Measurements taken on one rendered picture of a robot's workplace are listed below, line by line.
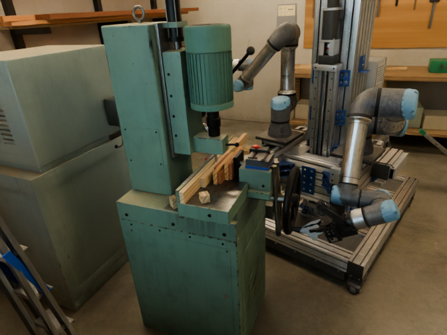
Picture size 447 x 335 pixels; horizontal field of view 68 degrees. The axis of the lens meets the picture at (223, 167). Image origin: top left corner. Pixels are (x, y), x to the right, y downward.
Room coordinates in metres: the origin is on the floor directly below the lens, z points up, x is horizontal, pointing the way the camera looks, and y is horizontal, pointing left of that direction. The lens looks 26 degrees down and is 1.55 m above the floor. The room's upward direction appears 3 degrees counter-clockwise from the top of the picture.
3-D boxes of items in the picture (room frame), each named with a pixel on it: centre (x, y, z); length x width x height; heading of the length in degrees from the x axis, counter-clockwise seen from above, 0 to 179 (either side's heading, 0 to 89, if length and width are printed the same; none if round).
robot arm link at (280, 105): (1.98, -0.37, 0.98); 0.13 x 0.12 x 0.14; 153
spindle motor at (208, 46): (1.32, 0.03, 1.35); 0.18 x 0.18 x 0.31
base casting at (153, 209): (1.37, 0.14, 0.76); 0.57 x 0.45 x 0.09; 67
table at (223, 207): (1.29, -0.07, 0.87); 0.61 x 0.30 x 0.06; 157
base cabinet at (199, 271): (1.37, 0.14, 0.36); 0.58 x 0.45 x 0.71; 67
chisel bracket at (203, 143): (1.33, 0.05, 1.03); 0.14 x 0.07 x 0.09; 67
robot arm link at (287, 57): (2.10, -0.43, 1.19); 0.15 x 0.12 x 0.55; 153
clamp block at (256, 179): (1.26, -0.15, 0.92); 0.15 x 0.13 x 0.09; 157
